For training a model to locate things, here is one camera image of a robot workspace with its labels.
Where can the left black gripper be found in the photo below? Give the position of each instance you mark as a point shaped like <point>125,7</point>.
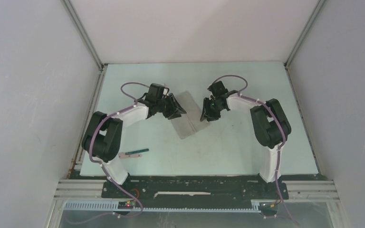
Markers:
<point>177,109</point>

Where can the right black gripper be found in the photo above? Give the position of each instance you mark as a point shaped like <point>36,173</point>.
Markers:
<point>206,112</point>

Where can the grey cloth napkin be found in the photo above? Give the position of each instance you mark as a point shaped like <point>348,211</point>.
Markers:
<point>188,124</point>

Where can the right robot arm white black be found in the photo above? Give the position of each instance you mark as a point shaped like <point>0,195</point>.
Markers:
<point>270,124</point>

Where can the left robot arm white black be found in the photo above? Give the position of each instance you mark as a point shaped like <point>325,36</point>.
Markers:
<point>102,138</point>

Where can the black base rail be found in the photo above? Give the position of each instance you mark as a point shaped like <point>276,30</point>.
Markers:
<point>210,192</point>

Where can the white slotted cable duct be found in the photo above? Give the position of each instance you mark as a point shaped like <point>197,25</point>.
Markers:
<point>128,206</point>

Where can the left aluminium frame post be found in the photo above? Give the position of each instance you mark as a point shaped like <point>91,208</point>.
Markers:
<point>69,7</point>

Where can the aluminium frame post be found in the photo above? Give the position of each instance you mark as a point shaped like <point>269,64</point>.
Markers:
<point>69,7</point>
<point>305,31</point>

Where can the right aluminium frame post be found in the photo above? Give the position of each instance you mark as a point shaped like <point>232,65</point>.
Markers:
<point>305,31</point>

